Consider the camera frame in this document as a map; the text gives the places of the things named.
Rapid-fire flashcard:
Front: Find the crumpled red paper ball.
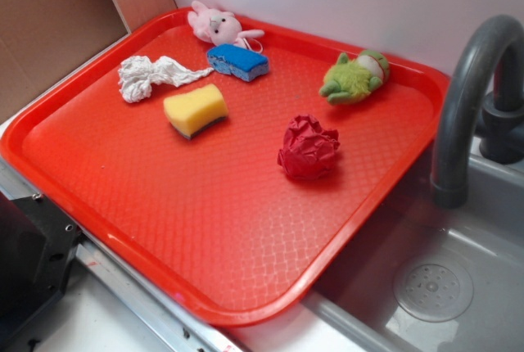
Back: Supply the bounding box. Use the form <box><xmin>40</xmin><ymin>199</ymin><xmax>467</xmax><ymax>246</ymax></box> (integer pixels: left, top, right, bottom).
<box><xmin>277</xmin><ymin>115</ymin><xmax>341</xmax><ymax>180</ymax></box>

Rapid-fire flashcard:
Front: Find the grey toy sink basin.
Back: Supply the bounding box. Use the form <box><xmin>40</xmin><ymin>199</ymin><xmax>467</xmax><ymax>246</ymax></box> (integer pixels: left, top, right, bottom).
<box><xmin>304</xmin><ymin>152</ymin><xmax>523</xmax><ymax>351</ymax></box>

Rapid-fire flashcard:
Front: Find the red plastic serving tray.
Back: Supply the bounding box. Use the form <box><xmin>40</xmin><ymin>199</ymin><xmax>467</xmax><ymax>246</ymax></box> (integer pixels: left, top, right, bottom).
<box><xmin>1</xmin><ymin>9</ymin><xmax>449</xmax><ymax>327</ymax></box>

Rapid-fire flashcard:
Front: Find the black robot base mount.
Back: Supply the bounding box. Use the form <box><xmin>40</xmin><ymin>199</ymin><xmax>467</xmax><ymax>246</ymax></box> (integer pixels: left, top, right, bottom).
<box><xmin>1</xmin><ymin>195</ymin><xmax>79</xmax><ymax>348</ymax></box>

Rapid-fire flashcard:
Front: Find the blue sponge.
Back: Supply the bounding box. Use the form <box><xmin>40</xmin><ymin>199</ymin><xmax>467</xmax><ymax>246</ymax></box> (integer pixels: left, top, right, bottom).
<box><xmin>206</xmin><ymin>44</ymin><xmax>269</xmax><ymax>82</ymax></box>

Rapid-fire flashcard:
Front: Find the green plush frog toy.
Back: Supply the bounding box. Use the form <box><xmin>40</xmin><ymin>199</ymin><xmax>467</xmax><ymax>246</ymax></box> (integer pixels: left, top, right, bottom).
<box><xmin>319</xmin><ymin>50</ymin><xmax>391</xmax><ymax>106</ymax></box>

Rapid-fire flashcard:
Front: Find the dark grey faucet handle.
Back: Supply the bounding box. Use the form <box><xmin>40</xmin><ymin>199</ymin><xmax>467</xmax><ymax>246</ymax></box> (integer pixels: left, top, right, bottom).
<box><xmin>480</xmin><ymin>50</ymin><xmax>523</xmax><ymax>165</ymax></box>

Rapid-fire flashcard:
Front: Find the aluminium frame rail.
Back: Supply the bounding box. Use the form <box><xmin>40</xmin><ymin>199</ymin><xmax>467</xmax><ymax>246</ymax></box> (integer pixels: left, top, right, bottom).
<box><xmin>0</xmin><ymin>156</ymin><xmax>249</xmax><ymax>352</ymax></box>

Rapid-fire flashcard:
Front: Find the brown cardboard panel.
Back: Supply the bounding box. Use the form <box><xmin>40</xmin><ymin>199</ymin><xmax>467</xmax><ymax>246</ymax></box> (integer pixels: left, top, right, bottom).
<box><xmin>1</xmin><ymin>0</ymin><xmax>176</xmax><ymax>121</ymax></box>

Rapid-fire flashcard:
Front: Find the grey curved faucet spout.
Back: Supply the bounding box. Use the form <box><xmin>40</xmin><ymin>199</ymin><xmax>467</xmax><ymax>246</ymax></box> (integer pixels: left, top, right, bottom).
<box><xmin>431</xmin><ymin>15</ymin><xmax>523</xmax><ymax>209</ymax></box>

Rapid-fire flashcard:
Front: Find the yellow sponge with dark base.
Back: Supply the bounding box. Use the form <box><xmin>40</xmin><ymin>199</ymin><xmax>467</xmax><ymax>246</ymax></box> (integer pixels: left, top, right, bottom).
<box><xmin>163</xmin><ymin>83</ymin><xmax>229</xmax><ymax>139</ymax></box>

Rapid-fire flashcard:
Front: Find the pink plush bunny toy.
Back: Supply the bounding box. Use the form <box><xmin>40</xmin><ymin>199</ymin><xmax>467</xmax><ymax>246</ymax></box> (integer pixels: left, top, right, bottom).
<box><xmin>187</xmin><ymin>1</ymin><xmax>265</xmax><ymax>50</ymax></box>

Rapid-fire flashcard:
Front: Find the crumpled white paper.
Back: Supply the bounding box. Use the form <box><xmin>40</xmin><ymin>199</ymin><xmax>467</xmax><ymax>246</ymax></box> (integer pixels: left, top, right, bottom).
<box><xmin>118</xmin><ymin>56</ymin><xmax>214</xmax><ymax>103</ymax></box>

